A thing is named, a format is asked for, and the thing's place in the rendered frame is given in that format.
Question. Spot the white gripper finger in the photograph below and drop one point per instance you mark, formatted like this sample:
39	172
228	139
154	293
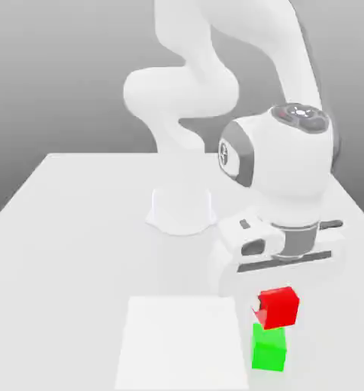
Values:
260	316

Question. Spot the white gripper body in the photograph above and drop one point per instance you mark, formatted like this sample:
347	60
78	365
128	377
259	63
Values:
291	273

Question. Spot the small red cube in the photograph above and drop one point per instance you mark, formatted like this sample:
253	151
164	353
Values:
280	308

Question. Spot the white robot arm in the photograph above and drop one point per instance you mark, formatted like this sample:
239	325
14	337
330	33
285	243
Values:
285	165

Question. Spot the small green cube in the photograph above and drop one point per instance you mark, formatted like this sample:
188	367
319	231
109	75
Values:
268	351

